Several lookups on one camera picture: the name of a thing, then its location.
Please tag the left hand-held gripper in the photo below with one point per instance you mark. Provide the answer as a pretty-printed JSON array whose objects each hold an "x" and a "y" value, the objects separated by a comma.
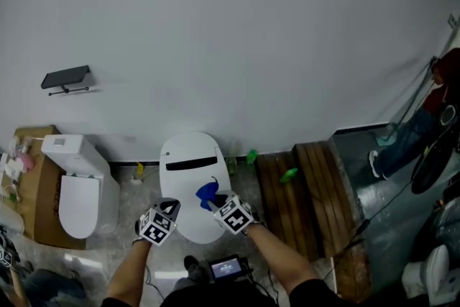
[{"x": 156, "y": 228}]

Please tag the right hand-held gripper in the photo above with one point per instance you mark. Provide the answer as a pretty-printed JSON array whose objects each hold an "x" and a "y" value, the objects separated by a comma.
[{"x": 235, "y": 219}]

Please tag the blue cleaning cloth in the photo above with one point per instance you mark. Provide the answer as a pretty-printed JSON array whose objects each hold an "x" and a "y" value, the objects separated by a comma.
[{"x": 206, "y": 192}]

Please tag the white toilet lid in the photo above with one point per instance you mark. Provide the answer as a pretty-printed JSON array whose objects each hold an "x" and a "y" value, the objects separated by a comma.
[{"x": 190, "y": 190}]

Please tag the person's left forearm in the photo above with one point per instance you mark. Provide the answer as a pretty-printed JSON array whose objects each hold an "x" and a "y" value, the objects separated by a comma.
[{"x": 129, "y": 269}]

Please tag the person's right forearm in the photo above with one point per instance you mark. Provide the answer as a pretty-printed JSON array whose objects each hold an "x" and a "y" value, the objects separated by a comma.
[{"x": 280, "y": 259}]

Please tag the white smart toilet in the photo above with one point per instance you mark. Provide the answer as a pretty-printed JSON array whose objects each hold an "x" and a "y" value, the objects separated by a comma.
[{"x": 187, "y": 140}]

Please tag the white tank toilet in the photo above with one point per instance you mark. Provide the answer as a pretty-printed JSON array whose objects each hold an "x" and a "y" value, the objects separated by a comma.
[{"x": 82, "y": 183}]

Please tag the white toilet bowl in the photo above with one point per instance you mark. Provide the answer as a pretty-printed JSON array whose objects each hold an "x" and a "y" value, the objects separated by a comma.
[{"x": 427, "y": 269}]

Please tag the person's left hand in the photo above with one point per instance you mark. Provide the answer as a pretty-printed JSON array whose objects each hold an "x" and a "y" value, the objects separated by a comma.
[{"x": 137, "y": 232}]

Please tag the person's right hand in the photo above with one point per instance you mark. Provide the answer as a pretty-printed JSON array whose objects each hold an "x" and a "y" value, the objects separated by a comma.
[{"x": 257, "y": 222}]

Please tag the green detergent bottle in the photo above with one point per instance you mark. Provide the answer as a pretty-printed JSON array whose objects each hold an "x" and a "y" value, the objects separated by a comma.
[
  {"x": 288, "y": 175},
  {"x": 251, "y": 156}
]

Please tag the person's left leg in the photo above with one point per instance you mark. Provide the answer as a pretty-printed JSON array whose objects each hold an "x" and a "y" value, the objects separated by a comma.
[{"x": 192, "y": 264}]

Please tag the small black screen device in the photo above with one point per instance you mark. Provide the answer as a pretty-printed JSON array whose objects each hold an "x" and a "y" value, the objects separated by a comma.
[{"x": 228, "y": 267}]

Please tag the wooden plank platform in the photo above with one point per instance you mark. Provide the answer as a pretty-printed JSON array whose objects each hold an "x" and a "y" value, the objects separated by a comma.
[{"x": 305, "y": 197}]

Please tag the brown cardboard box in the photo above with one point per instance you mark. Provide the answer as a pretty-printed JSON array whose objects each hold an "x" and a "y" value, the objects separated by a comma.
[{"x": 43, "y": 197}]

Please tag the person's black shirt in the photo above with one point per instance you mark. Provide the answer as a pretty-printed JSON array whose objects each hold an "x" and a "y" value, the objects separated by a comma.
[{"x": 316, "y": 294}]

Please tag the pink spray bottle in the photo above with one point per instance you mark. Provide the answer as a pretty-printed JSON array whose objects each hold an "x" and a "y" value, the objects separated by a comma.
[{"x": 25, "y": 160}]

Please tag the plastic wrapped grey bundle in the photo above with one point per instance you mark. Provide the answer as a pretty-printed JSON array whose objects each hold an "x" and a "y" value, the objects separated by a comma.
[{"x": 445, "y": 223}]

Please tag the black wall shelf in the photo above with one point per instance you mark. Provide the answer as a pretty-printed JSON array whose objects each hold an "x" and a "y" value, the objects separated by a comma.
[{"x": 64, "y": 75}]

